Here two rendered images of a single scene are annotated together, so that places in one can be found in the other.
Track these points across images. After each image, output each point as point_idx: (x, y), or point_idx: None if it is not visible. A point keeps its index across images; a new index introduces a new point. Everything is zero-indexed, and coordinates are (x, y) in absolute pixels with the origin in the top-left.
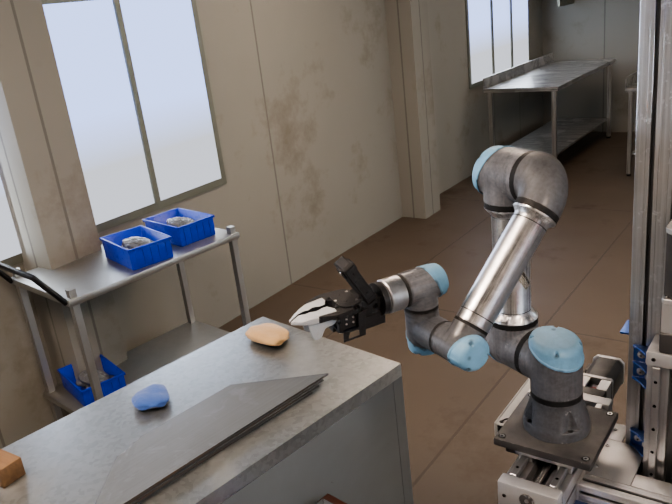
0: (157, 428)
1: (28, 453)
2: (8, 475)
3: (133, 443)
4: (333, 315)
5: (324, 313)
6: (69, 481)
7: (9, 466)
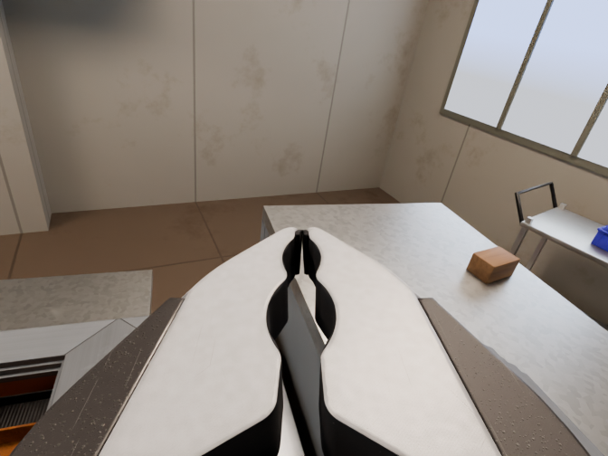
0: (546, 400)
1: (527, 292)
2: (475, 265)
3: (513, 365)
4: (76, 384)
5: (182, 338)
6: (458, 305)
7: (481, 261)
